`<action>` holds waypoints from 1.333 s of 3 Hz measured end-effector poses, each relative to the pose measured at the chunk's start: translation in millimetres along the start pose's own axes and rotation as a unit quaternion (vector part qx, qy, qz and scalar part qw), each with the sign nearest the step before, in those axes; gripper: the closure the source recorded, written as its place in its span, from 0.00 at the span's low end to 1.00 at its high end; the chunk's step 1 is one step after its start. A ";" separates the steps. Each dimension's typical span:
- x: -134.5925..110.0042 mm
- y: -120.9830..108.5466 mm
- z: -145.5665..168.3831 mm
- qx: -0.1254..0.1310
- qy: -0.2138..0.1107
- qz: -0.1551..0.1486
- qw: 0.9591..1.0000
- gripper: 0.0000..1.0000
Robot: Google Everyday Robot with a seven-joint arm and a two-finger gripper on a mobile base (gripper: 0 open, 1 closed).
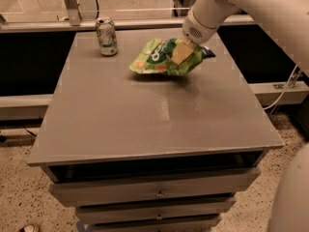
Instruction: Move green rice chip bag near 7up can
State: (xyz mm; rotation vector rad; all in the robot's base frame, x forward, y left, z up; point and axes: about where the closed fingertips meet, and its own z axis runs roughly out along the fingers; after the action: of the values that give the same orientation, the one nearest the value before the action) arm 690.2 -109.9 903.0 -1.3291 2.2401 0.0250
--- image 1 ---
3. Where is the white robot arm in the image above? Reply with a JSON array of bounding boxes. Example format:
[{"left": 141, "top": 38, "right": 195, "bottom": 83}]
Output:
[{"left": 183, "top": 0, "right": 309, "bottom": 232}]

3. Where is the middle grey drawer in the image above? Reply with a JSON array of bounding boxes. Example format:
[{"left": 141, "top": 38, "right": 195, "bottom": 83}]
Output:
[{"left": 76, "top": 196, "right": 236, "bottom": 224}]

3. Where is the white shoe tip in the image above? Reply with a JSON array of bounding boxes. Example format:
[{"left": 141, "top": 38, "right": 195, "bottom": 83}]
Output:
[{"left": 18, "top": 224, "right": 40, "bottom": 232}]

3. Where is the grey drawer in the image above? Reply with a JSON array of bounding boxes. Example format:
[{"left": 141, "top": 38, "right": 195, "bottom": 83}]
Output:
[
  {"left": 76, "top": 196, "right": 236, "bottom": 224},
  {"left": 49, "top": 167, "right": 261, "bottom": 207},
  {"left": 92, "top": 216, "right": 221, "bottom": 232}
]

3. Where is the green rice chip bag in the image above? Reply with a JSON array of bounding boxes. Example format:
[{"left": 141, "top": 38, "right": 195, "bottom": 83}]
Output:
[{"left": 129, "top": 38, "right": 203, "bottom": 76}]

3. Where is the top grey drawer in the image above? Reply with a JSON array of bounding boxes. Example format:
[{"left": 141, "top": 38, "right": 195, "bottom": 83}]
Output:
[{"left": 49, "top": 167, "right": 261, "bottom": 207}]

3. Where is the bottom grey drawer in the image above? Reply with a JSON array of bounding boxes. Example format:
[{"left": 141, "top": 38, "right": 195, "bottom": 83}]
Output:
[{"left": 92, "top": 216, "right": 221, "bottom": 232}]

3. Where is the metal window frame rail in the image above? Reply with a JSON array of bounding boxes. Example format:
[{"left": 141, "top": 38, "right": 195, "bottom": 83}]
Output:
[{"left": 0, "top": 14, "right": 255, "bottom": 34}]

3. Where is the grey drawer cabinet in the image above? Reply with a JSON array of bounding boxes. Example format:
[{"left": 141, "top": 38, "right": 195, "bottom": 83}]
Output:
[{"left": 27, "top": 26, "right": 285, "bottom": 232}]

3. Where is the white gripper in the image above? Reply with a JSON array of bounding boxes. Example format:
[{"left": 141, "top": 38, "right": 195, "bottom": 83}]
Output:
[{"left": 171, "top": 0, "right": 232, "bottom": 65}]

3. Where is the dark blue snack packet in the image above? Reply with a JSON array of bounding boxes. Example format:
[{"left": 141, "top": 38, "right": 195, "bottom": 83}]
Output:
[{"left": 201, "top": 46, "right": 215, "bottom": 59}]

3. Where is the green white 7up can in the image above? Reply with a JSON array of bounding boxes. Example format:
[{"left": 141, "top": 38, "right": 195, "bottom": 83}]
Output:
[{"left": 96, "top": 17, "right": 118, "bottom": 56}]

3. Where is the white cable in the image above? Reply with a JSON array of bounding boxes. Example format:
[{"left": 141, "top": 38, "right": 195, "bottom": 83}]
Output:
[{"left": 262, "top": 63, "right": 300, "bottom": 111}]

